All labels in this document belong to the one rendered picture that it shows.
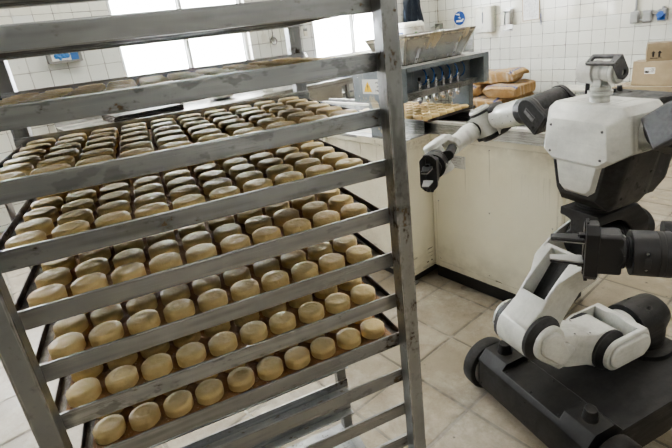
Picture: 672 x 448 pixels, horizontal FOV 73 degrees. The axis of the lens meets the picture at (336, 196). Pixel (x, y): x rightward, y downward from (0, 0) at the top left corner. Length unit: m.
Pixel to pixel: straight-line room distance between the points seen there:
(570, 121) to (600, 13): 5.06
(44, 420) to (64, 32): 0.53
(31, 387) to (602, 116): 1.34
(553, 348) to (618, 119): 0.66
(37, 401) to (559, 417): 1.40
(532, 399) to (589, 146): 0.83
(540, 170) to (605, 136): 0.75
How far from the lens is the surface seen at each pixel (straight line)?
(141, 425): 0.93
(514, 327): 1.51
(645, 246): 1.02
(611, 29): 6.43
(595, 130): 1.40
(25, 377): 0.79
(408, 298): 0.89
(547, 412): 1.71
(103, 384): 0.92
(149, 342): 0.80
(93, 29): 0.68
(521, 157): 2.13
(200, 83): 0.68
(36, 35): 0.68
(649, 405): 1.85
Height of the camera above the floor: 1.37
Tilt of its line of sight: 20 degrees down
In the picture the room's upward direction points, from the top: 7 degrees counter-clockwise
